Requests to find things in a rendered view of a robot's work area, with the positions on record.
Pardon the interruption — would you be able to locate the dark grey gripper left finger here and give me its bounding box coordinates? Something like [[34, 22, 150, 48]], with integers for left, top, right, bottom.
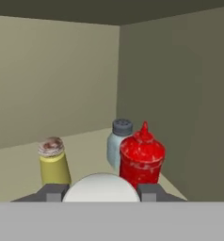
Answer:
[[10, 184, 71, 203]]

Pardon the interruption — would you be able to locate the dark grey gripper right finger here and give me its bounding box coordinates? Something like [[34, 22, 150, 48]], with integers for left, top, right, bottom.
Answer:
[[136, 184, 188, 203]]

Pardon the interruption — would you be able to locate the white round-topped bottle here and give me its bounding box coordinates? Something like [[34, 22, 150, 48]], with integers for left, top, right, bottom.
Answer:
[[62, 172, 141, 203]]

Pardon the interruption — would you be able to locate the yellow shaker with silver lid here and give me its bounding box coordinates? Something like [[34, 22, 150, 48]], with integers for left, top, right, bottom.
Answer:
[[38, 137, 72, 186]]

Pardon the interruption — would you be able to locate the red condiment bottle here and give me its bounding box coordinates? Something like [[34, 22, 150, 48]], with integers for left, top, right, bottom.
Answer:
[[119, 121, 167, 190]]

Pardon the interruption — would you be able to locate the pale blue shaker grey lid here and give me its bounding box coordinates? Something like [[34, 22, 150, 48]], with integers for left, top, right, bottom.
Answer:
[[106, 118, 134, 170]]

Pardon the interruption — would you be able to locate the beige cabinet interior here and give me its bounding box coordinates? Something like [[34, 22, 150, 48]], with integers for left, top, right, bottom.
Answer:
[[0, 0, 224, 203]]

